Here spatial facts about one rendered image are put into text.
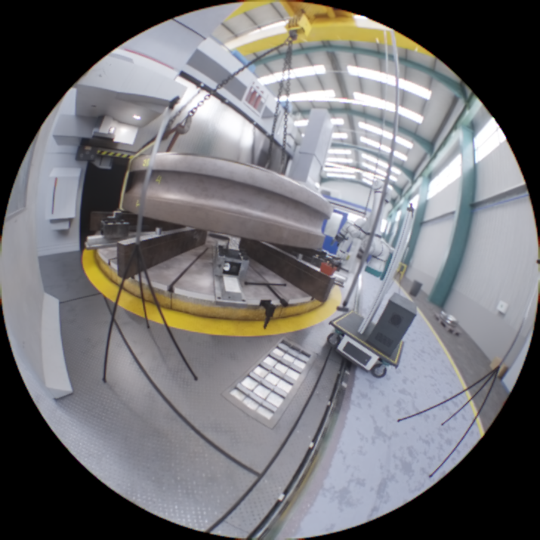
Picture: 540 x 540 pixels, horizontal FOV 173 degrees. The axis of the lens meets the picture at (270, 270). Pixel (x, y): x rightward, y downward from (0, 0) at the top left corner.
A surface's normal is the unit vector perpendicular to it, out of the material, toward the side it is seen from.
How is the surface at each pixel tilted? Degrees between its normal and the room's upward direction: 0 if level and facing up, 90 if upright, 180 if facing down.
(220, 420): 0
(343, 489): 0
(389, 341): 90
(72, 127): 90
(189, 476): 0
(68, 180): 90
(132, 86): 90
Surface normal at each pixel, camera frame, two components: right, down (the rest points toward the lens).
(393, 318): -0.72, 0.02
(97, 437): 0.27, -0.91
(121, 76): 0.84, 0.37
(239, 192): 0.27, 0.37
